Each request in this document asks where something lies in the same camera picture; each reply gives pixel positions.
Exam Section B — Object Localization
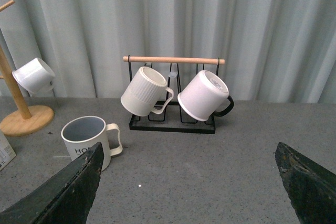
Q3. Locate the white mug black handle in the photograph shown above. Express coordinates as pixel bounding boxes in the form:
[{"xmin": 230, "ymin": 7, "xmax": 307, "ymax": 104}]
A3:
[{"xmin": 177, "ymin": 70, "xmax": 234, "ymax": 122}]

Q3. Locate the cream ribbed hanging mug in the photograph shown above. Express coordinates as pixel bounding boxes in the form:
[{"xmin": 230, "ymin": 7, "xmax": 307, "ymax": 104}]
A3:
[{"xmin": 121, "ymin": 66, "xmax": 174, "ymax": 116}]

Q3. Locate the right gripper dark right finger camera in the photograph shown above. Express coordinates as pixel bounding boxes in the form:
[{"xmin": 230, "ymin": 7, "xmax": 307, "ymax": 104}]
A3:
[{"xmin": 275, "ymin": 142, "xmax": 335, "ymax": 223}]

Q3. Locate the cream HOME mug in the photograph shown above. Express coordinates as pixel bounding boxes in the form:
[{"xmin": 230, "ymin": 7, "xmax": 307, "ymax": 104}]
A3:
[{"xmin": 61, "ymin": 116, "xmax": 123, "ymax": 170}]

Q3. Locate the pale curtain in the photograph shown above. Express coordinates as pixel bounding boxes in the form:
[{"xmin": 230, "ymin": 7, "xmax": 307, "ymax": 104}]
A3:
[{"xmin": 1, "ymin": 0, "xmax": 335, "ymax": 103}]

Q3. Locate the wooden mug tree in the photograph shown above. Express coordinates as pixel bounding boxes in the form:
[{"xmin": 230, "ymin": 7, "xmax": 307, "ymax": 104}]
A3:
[{"xmin": 0, "ymin": 0, "xmax": 55, "ymax": 137}]

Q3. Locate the right gripper dark left finger camera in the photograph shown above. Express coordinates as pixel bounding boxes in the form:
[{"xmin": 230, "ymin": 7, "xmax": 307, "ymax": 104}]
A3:
[{"xmin": 1, "ymin": 142, "xmax": 104, "ymax": 223}]

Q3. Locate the black wire mug rack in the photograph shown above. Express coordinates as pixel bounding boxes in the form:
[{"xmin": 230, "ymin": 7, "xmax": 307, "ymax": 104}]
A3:
[{"xmin": 123, "ymin": 55, "xmax": 225, "ymax": 134}]

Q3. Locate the Pascual whole milk carton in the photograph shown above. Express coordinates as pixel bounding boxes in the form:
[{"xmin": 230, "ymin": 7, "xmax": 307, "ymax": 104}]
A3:
[{"xmin": 0, "ymin": 131, "xmax": 16, "ymax": 170}]

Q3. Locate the white mug on tree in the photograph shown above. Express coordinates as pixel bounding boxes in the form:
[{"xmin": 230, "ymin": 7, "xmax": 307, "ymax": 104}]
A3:
[{"xmin": 12, "ymin": 58, "xmax": 55, "ymax": 95}]

